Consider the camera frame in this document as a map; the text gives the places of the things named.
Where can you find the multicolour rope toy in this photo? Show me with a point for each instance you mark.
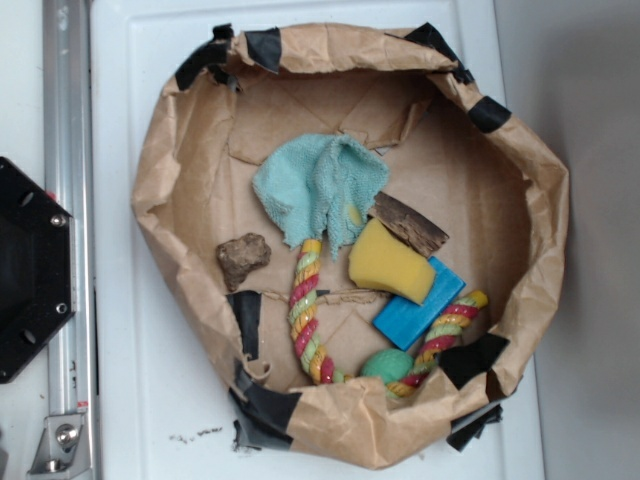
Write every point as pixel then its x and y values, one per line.
pixel 318 364

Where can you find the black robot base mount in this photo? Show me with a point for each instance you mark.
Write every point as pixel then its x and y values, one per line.
pixel 36 277

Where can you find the metal corner bracket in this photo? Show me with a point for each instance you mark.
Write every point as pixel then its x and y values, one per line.
pixel 63 450

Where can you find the aluminium extrusion rail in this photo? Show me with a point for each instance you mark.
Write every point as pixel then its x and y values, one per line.
pixel 72 353

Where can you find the brown wooden bark piece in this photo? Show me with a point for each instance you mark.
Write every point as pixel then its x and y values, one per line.
pixel 409 226

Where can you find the yellow sponge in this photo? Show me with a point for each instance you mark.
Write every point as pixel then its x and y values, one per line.
pixel 379 261

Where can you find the green rubber ball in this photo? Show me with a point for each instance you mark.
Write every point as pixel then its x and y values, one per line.
pixel 389 365

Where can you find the white tray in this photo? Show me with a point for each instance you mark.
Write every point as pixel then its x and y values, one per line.
pixel 164 413

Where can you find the light blue terry cloth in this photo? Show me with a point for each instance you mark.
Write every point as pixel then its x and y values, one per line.
pixel 319 185

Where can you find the blue rectangular block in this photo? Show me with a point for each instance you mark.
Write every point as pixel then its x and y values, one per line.
pixel 402 322

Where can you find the brown paper bag bin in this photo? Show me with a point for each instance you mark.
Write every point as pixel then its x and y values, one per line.
pixel 454 155

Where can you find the brown rock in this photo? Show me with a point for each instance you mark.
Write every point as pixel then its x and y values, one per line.
pixel 239 257

